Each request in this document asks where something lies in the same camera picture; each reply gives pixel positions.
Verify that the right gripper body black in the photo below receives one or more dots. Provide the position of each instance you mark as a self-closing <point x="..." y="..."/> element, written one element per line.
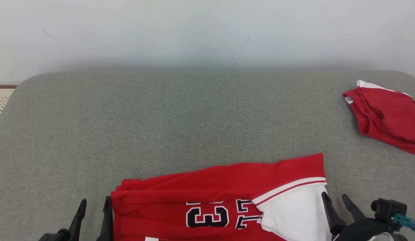
<point x="357" y="231"/>

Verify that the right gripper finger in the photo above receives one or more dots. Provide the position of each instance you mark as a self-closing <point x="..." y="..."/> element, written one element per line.
<point x="354" y="210"/>
<point x="334" y="219"/>

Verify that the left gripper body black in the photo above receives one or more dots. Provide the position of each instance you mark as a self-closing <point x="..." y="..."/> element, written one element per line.
<point x="57" y="236"/>

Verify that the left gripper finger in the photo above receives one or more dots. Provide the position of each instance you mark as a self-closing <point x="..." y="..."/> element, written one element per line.
<point x="107" y="224"/>
<point x="78" y="221"/>

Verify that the red basketball shorts number 23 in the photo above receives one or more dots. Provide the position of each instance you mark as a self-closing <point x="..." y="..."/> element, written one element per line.
<point x="388" y="113"/>

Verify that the red white basketball jersey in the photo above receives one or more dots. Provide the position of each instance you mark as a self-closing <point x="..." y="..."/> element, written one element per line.
<point x="210" y="187"/>

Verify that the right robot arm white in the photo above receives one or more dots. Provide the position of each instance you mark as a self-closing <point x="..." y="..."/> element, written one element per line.
<point x="378" y="238"/>

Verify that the grey fabric sofa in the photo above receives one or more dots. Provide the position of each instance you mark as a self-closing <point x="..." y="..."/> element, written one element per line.
<point x="180" y="117"/>

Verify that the cream perforated laundry basket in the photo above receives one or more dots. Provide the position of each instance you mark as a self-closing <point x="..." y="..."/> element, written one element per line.
<point x="0" y="100"/>

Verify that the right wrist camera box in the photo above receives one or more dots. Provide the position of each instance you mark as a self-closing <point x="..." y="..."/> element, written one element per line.
<point x="388" y="209"/>

